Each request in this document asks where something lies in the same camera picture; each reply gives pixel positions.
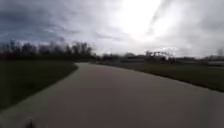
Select grey concrete path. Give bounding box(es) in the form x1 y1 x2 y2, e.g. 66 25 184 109
0 62 224 128

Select distant low buildings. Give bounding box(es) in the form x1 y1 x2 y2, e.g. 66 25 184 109
98 50 224 66

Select row of bare trees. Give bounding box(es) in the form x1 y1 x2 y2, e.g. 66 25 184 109
0 39 96 62

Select grass verge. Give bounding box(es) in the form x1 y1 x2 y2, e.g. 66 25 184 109
99 61 224 93

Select dark grass field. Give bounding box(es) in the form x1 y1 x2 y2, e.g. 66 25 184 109
0 60 79 111

